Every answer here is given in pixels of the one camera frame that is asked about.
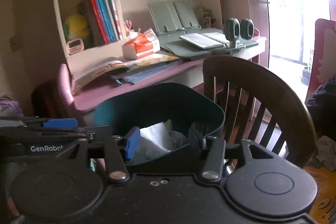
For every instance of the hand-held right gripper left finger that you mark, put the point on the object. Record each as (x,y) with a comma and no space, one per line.
(132,144)

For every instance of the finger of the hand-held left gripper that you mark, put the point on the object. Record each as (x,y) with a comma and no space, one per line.
(99,132)
(60,123)

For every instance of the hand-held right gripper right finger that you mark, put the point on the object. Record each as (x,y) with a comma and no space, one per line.
(195,138)

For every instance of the grey plastic wrapper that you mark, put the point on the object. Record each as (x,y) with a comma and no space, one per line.
(179,138)

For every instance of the white tissue paper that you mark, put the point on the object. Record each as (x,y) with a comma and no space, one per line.
(155,137)

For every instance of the black and orange backpack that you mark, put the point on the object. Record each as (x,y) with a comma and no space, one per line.
(44,100)

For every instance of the pink desk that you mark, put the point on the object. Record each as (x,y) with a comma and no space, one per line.
(105,98)

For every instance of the purple and grey backpack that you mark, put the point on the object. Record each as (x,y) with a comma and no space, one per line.
(9,107)

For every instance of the open colourful picture book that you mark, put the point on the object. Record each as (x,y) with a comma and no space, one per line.
(105,69)

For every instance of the blue folders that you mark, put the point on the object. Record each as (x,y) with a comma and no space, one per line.
(147,73)

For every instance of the small pink and white timer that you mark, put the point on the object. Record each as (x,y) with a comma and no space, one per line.
(75,47)

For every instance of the colourful flat book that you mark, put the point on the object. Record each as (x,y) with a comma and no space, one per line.
(155,58)

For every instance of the grey-green desk board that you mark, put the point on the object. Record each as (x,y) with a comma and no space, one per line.
(183,49)

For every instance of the dark wooden chair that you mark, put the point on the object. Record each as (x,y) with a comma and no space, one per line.
(262,77)

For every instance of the orange and white tissue pack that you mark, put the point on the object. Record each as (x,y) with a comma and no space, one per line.
(141,47)

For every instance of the yellow plush toy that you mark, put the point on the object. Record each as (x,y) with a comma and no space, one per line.
(76,26)

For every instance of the open white book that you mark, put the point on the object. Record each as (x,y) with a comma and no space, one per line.
(204,40)

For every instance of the pen holder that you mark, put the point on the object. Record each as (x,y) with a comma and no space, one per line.
(130,26)

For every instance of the dark green headphones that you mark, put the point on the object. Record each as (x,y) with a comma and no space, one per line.
(232,29)

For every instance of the row of red and blue books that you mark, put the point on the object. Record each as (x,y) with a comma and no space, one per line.
(102,14)

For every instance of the small desk ornaments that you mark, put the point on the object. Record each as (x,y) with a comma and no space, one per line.
(206,16)

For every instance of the grey-green book stand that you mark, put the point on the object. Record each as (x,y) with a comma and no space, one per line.
(170,16)

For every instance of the dark plant pot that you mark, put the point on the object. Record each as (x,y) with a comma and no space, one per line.
(305,76)

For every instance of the crumpled grey paper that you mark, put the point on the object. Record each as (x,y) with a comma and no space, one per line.
(326,150)

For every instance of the dark quilted cloth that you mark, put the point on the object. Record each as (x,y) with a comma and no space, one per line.
(323,100)

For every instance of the orange printed bag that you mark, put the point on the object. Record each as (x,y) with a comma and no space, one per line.
(324,187)

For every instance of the glass balcony door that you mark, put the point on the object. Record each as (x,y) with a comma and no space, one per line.
(288,16)

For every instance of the pink cartoon board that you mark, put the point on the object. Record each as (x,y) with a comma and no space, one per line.
(323,27)

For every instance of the wall socket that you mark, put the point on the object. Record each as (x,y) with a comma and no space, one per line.
(15,43)

